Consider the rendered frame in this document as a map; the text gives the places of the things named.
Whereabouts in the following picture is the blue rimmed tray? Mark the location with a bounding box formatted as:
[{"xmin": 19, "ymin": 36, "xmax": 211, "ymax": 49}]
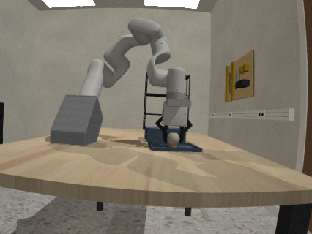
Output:
[{"xmin": 148, "ymin": 141, "xmax": 202, "ymax": 152}]

